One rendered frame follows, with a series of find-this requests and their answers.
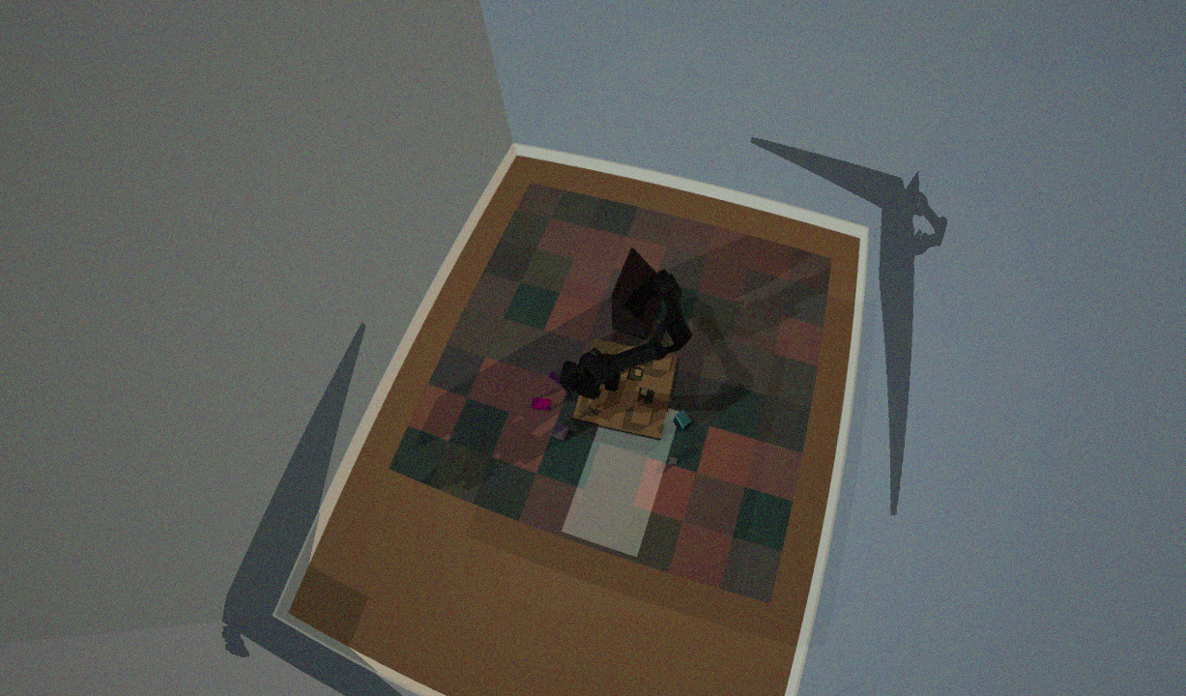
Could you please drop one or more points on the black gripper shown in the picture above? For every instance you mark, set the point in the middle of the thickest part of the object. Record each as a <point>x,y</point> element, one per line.
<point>610,385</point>

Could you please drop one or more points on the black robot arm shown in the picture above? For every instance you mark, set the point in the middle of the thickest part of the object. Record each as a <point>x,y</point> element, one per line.
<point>604,367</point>

